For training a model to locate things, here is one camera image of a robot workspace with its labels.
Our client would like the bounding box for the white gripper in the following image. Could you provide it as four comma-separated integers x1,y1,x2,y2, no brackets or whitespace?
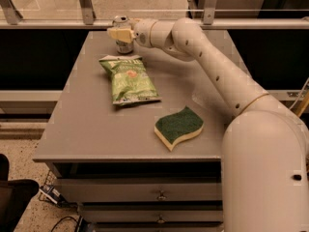
107,18,156,48

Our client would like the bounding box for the silver green 7up can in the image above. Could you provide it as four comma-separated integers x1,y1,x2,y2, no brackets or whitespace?
112,15,133,54

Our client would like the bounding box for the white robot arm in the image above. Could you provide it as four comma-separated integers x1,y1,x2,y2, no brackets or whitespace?
108,18,309,232

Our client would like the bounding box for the green chip bag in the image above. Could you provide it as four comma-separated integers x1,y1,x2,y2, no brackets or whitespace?
98,55,160,106

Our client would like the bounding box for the green yellow scrub sponge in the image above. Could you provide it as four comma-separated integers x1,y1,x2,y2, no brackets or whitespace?
154,106,204,152

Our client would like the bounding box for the grey drawer cabinet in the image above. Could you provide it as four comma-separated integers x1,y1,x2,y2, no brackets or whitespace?
34,31,233,232

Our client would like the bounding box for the metal window railing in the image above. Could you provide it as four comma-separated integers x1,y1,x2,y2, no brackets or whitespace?
0,0,309,29

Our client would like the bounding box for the top grey drawer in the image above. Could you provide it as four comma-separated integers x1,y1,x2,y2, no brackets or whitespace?
54,178,222,203

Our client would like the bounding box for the grey drawer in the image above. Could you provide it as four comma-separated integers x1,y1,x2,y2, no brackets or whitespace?
79,205,223,223
54,178,222,203

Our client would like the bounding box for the black office chair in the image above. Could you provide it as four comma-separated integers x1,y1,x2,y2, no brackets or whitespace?
0,154,39,232

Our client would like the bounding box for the wire basket with box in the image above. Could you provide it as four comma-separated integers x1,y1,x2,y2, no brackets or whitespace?
39,171,67,207

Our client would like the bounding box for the yellow frame stand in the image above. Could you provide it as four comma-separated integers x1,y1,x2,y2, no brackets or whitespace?
295,92,309,117

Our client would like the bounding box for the black floor cable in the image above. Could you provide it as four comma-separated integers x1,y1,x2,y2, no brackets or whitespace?
48,215,85,232

